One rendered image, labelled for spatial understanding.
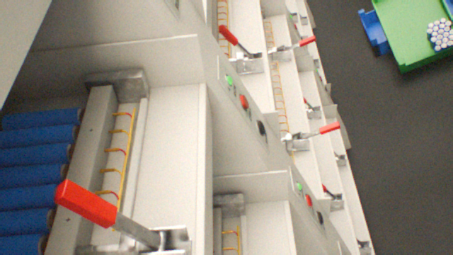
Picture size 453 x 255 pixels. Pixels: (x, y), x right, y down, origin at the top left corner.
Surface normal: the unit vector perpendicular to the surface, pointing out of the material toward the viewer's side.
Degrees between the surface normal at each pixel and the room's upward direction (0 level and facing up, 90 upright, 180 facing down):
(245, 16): 21
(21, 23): 111
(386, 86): 0
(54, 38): 90
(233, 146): 90
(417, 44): 28
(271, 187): 90
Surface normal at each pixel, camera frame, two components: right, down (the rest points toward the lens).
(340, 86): -0.47, -0.63
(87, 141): -0.11, -0.71
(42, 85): 0.02, 0.70
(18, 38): 0.99, -0.10
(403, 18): -0.40, -0.24
